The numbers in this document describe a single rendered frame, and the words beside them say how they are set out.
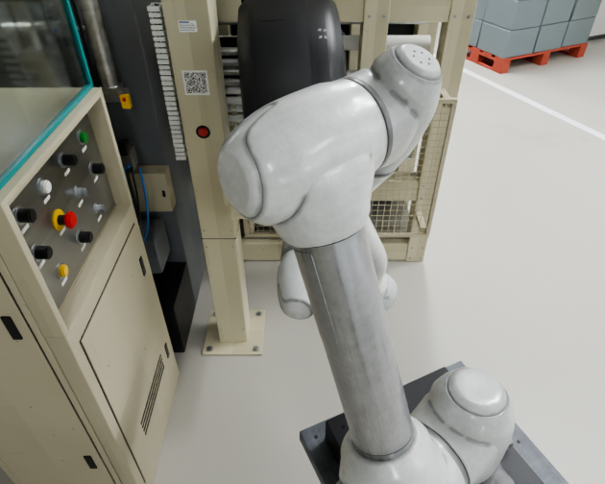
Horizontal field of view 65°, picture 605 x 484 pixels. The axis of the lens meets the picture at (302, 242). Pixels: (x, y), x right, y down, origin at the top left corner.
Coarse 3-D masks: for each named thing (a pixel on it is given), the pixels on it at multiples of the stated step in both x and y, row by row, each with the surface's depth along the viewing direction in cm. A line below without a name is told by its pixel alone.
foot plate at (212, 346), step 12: (252, 312) 233; (264, 312) 233; (216, 324) 228; (252, 324) 228; (216, 336) 222; (252, 336) 222; (204, 348) 217; (216, 348) 217; (228, 348) 216; (240, 348) 216; (252, 348) 216
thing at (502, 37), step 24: (480, 0) 486; (504, 0) 459; (528, 0) 450; (552, 0) 464; (576, 0) 478; (600, 0) 492; (480, 24) 494; (504, 24) 467; (528, 24) 467; (552, 24) 482; (576, 24) 497; (480, 48) 502; (504, 48) 474; (528, 48) 486; (552, 48) 501; (576, 48) 523; (504, 72) 489
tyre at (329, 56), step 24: (264, 0) 131; (288, 0) 130; (312, 0) 130; (240, 24) 130; (264, 24) 126; (288, 24) 126; (312, 24) 126; (336, 24) 130; (240, 48) 128; (264, 48) 125; (288, 48) 125; (312, 48) 125; (336, 48) 127; (240, 72) 130; (264, 72) 125; (288, 72) 125; (312, 72) 126; (336, 72) 127; (264, 96) 127
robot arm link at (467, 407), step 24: (432, 384) 91; (456, 384) 85; (480, 384) 85; (432, 408) 87; (456, 408) 82; (480, 408) 81; (504, 408) 83; (456, 432) 82; (480, 432) 81; (504, 432) 82; (480, 456) 82; (480, 480) 92
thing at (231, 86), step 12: (228, 36) 186; (228, 48) 177; (228, 60) 178; (228, 72) 181; (228, 84) 183; (228, 96) 200; (240, 96) 188; (228, 108) 191; (240, 108) 191; (240, 120) 193
